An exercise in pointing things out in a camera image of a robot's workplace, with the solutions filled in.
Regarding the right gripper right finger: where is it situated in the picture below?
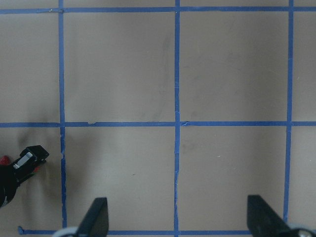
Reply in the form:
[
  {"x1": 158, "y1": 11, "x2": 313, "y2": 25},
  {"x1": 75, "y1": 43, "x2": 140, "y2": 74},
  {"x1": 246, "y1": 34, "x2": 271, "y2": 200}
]
[{"x1": 247, "y1": 195, "x2": 291, "y2": 237}]

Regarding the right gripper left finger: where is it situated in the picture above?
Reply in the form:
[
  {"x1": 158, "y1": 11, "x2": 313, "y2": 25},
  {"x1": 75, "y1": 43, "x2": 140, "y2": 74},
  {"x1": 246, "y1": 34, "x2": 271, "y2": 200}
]
[{"x1": 75, "y1": 197, "x2": 109, "y2": 237}]

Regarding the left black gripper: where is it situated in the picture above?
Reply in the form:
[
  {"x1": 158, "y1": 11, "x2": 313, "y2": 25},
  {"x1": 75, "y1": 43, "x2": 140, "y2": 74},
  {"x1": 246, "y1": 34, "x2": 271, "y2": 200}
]
[{"x1": 0, "y1": 145, "x2": 49, "y2": 208}]

